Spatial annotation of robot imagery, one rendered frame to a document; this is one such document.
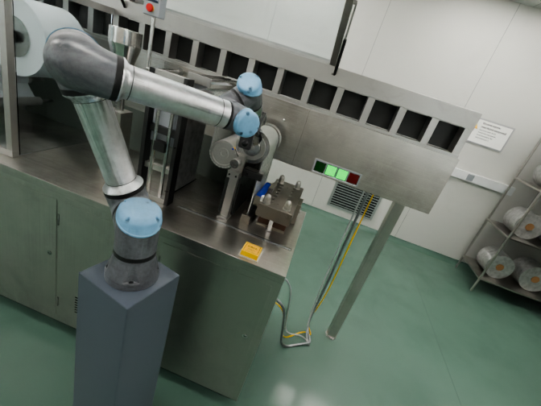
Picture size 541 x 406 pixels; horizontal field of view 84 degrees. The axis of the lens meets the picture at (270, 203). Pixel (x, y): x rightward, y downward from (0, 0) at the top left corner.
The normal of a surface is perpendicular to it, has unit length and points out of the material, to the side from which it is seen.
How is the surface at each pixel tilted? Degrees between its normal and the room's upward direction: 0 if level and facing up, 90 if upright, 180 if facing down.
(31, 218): 90
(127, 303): 0
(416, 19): 90
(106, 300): 90
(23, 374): 0
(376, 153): 90
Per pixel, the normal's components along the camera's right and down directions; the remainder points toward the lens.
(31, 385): 0.29, -0.87
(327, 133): -0.22, 0.34
